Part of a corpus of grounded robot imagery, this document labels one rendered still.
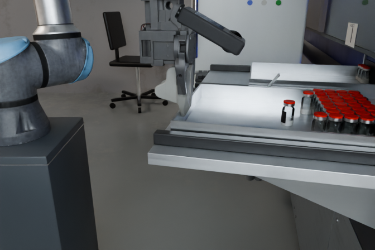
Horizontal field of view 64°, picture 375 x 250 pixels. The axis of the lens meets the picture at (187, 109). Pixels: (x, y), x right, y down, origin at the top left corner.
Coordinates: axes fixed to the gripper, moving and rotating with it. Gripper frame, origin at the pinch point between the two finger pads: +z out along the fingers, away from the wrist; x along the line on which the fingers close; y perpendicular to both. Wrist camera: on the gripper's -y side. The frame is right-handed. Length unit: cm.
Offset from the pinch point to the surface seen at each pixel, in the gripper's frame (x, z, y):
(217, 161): 11.0, 3.9, -6.9
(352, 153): 8.2, 2.1, -25.4
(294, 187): 2.5, 11.9, -19.2
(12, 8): -290, -17, 286
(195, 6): -79, -18, 14
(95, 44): -312, 28, 190
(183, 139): 8.2, 2.2, -1.2
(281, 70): -54, 3, -20
